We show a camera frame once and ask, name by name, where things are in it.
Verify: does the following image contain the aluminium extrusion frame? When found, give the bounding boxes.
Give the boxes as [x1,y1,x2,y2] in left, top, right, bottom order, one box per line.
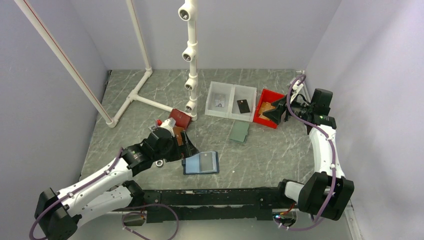
[52,190,362,240]

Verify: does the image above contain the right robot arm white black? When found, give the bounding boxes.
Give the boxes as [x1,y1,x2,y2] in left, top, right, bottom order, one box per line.
[262,88,355,221]

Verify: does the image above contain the white PVC pipe post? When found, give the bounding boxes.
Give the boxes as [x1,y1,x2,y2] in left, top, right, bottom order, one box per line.
[178,0,199,121]

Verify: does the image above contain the red leather wallet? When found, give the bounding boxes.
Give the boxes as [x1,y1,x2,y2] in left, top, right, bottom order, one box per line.
[169,108,192,130]

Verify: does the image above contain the silver VIP credit card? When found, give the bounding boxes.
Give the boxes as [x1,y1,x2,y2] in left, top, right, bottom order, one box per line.
[213,93,226,108]

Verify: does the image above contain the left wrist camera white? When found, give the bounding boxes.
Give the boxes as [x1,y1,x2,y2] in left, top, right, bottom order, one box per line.
[155,117,176,137]

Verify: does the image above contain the red plastic bin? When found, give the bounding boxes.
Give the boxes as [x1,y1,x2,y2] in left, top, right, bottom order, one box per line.
[253,88,285,129]

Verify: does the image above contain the black credit card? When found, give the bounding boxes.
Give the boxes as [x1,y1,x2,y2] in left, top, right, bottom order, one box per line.
[236,99,251,114]

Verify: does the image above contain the blue leather card holder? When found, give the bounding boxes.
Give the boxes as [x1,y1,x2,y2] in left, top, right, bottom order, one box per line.
[181,151,220,175]

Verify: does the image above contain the green leather card holder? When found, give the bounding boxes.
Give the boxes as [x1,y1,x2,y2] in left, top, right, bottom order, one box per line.
[229,121,250,143]

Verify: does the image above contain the orange card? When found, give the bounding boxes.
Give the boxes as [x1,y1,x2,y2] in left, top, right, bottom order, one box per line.
[258,102,275,121]

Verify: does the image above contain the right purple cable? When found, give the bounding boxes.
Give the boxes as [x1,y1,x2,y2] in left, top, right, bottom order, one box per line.
[273,74,339,232]

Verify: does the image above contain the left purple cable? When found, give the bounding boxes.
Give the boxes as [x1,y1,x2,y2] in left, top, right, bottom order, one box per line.
[29,147,180,240]

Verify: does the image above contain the brown leather wallet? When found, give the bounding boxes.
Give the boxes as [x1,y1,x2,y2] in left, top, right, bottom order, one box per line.
[173,126,185,146]

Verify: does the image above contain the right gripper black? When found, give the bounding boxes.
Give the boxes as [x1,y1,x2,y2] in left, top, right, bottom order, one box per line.
[262,91,313,125]

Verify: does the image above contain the white PVC pipe frame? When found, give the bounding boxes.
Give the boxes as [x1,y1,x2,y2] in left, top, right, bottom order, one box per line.
[13,0,176,129]

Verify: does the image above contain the adjustable wrench red handle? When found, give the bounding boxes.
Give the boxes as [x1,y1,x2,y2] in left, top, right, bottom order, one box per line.
[148,124,165,168]

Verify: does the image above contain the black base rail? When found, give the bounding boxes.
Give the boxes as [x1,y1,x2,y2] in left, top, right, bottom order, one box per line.
[110,186,299,224]

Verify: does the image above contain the purple cable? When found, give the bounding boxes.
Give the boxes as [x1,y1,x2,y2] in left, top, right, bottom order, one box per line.
[29,147,180,240]
[273,74,339,232]

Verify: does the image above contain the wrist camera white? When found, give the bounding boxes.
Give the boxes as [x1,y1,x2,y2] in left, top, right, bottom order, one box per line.
[291,79,304,94]
[155,117,176,137]

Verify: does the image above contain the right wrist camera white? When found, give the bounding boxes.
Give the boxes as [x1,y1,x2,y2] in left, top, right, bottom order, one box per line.
[291,79,304,94]

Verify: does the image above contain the clear plastic divided box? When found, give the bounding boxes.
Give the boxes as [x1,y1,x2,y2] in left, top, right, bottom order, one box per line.
[204,81,258,122]

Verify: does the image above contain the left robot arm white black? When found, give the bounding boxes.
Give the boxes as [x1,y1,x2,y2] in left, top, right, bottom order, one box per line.
[29,127,199,240]

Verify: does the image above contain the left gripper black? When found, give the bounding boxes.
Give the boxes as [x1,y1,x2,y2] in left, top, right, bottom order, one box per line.
[153,130,198,162]

